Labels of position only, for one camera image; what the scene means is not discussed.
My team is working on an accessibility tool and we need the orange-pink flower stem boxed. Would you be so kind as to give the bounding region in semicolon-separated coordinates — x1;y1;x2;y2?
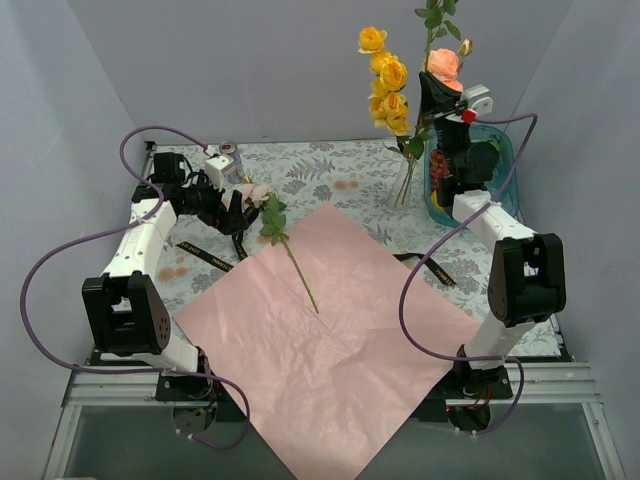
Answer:
397;38;474;207

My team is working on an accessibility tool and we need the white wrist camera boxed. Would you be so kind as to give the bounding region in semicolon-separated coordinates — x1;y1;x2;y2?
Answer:
204;155;233;190
459;84;494;124

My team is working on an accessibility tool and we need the red grape bunch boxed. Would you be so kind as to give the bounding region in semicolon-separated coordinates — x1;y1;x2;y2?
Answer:
429;149;450;190

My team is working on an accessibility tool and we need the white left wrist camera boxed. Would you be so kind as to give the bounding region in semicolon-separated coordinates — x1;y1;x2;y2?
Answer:
204;155;233;190

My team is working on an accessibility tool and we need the black ribbon gold lettering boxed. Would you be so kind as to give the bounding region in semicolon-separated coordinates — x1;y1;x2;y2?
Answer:
176;207;457;286

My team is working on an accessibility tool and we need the silver drink can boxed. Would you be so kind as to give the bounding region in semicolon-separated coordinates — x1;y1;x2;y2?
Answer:
219;141;245;185

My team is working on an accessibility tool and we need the clear glass vase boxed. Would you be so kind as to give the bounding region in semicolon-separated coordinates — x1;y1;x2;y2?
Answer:
387;159;417;211

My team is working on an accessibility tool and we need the pale pink flower stem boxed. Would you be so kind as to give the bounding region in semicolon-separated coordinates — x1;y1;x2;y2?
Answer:
414;0;462;67

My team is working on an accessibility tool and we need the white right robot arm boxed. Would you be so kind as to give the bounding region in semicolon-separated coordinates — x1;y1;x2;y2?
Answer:
419;72;566;398

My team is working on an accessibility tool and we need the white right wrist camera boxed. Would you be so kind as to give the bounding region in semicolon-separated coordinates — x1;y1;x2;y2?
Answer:
459;84;494;124

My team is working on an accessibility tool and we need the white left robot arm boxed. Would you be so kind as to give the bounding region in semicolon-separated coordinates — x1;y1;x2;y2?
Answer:
82;152;249;400

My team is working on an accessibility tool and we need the teal plastic tray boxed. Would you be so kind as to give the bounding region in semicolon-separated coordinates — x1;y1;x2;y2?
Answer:
424;124;519;227

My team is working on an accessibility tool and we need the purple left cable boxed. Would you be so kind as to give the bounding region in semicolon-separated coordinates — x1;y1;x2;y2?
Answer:
19;124;251;451

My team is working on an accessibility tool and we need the pink and purple wrapping paper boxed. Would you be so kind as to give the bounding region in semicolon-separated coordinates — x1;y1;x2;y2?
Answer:
176;204;479;479

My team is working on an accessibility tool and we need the yellow flower stem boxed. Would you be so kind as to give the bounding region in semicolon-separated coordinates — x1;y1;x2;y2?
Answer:
356;25;426;207

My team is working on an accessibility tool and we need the light pink flower stem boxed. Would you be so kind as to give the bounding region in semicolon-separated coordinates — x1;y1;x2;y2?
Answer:
237;183;319;314

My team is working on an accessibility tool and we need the floral tablecloth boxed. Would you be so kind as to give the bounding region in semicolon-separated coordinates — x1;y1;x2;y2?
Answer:
102;135;564;360

